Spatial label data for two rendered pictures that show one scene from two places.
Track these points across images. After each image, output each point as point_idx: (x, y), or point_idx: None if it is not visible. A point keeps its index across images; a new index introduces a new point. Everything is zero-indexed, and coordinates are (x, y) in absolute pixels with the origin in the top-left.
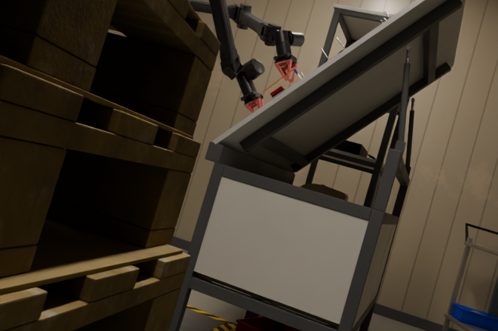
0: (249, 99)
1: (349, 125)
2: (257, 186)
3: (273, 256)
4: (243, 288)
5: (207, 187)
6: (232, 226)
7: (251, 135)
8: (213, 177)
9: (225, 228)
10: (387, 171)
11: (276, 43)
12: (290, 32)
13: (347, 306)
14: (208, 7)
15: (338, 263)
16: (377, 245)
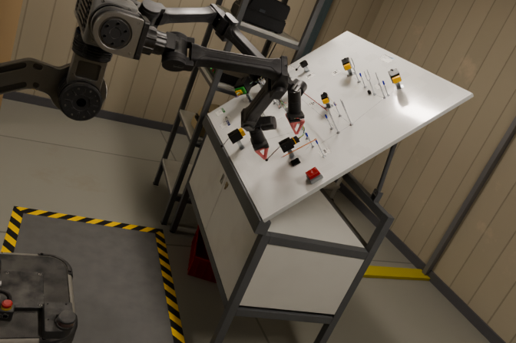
0: None
1: None
2: (295, 248)
3: (299, 287)
4: (276, 308)
5: (254, 252)
6: (272, 275)
7: None
8: (260, 245)
9: (266, 276)
10: (383, 231)
11: (292, 102)
12: (300, 88)
13: (342, 305)
14: (193, 18)
15: (340, 285)
16: None
